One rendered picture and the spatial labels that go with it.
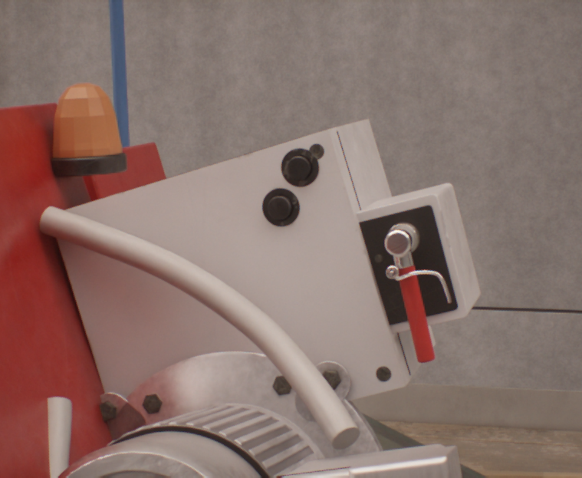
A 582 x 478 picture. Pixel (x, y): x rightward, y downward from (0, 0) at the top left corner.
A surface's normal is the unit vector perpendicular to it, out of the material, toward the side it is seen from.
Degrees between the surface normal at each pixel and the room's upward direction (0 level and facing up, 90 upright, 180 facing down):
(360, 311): 90
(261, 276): 90
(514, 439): 0
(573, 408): 90
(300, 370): 49
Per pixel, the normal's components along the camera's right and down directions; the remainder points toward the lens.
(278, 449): 0.63, -0.77
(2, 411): 0.92, -0.30
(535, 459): 0.00, -0.99
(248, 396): -0.22, -0.03
